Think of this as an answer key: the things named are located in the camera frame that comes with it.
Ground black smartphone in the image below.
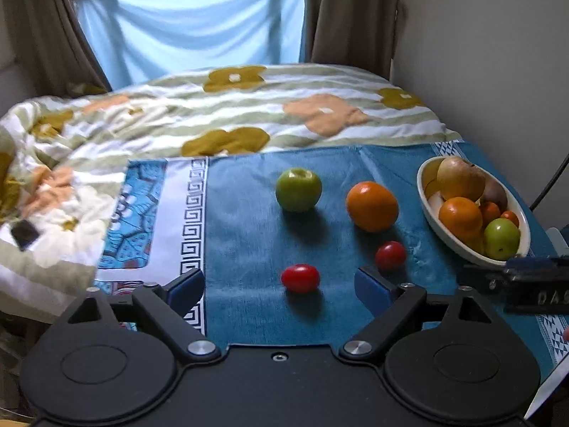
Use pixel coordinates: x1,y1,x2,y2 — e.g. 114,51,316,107
10,219,38,250

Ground white plastic object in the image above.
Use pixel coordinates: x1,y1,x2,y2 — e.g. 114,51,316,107
544,227,569,259

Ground green apple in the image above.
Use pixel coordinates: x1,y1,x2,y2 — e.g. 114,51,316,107
484,218,521,261
275,168,323,213

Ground brown kiwi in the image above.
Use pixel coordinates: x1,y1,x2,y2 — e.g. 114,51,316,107
480,177,508,213

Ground wrinkled yellow apple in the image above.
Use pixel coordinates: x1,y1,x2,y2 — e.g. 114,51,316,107
437,157,486,202

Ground small red tomato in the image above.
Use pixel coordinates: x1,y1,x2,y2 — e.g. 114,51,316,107
374,241,407,272
280,264,321,294

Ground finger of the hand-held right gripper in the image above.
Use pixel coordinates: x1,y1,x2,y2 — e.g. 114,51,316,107
458,255,569,293

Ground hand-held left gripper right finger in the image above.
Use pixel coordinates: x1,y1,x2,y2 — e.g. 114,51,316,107
340,266,492,362

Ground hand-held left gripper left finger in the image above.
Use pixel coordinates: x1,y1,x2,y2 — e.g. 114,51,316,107
64,268,222,362

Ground black cable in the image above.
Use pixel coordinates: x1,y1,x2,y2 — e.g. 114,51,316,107
529,151,569,214

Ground blue patterned tablecloth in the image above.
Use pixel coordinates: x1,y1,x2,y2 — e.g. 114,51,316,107
95,141,569,392

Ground floral striped blanket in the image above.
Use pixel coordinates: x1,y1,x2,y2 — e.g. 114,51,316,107
0,63,461,321

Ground cream and yellow oval bowl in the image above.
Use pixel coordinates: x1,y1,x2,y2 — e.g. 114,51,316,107
416,157,531,269

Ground brown curtain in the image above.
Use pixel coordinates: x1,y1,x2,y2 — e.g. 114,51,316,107
304,0,403,83
0,0,112,96

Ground orange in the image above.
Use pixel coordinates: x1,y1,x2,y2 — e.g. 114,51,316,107
438,197,484,242
346,181,399,233

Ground light blue window cloth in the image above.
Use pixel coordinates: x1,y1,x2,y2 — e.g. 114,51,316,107
73,0,307,90

